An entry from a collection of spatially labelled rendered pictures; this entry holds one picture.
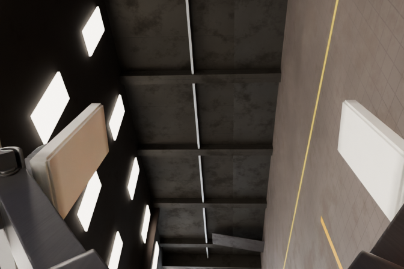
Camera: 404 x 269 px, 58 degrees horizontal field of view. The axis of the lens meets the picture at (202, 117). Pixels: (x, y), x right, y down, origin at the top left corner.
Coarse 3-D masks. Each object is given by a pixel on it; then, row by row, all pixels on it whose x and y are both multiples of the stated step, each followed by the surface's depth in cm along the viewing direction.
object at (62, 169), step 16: (96, 112) 19; (64, 128) 16; (80, 128) 17; (96, 128) 19; (48, 144) 15; (64, 144) 15; (80, 144) 17; (96, 144) 19; (32, 160) 14; (48, 160) 14; (64, 160) 15; (80, 160) 17; (96, 160) 19; (32, 176) 14; (48, 176) 14; (64, 176) 15; (80, 176) 16; (48, 192) 14; (64, 192) 15; (80, 192) 16; (64, 208) 15
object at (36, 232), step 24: (0, 168) 13; (24, 168) 13; (0, 192) 12; (24, 192) 12; (24, 216) 11; (48, 216) 10; (24, 240) 10; (48, 240) 9; (72, 240) 9; (24, 264) 10; (48, 264) 9; (72, 264) 8; (96, 264) 8
